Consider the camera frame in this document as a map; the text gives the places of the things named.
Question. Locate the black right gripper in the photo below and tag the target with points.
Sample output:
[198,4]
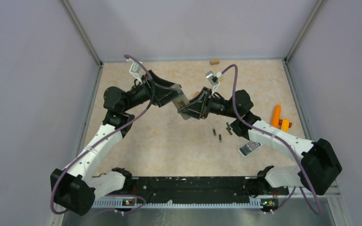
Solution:
[194,108]

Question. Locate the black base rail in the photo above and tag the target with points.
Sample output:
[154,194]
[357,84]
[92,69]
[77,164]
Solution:
[199,190]

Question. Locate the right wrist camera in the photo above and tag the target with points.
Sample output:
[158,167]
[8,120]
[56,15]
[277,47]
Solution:
[214,78]

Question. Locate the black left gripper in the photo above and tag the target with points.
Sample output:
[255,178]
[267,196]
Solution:
[160,95]

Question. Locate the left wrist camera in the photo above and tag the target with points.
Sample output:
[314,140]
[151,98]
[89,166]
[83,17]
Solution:
[136,70]

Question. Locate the orange toy brick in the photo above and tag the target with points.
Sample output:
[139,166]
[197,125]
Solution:
[285,124]

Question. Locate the grey remote control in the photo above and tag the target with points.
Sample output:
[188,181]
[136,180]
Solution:
[182,104]

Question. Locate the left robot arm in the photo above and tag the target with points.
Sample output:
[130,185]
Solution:
[75,188]

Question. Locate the green battery long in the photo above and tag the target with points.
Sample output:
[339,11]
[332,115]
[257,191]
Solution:
[229,130]

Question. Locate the orange toy carrot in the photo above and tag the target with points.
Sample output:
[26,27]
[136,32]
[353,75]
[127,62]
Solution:
[276,116]

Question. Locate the tan wooden block far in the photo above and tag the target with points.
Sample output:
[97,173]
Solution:
[214,61]

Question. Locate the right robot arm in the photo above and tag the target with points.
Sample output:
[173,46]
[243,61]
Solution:
[317,165]

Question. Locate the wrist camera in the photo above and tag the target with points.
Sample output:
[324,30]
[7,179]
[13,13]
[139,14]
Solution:
[214,78]
[136,70]

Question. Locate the white remote control with buttons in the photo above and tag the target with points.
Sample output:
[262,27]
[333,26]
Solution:
[249,148]

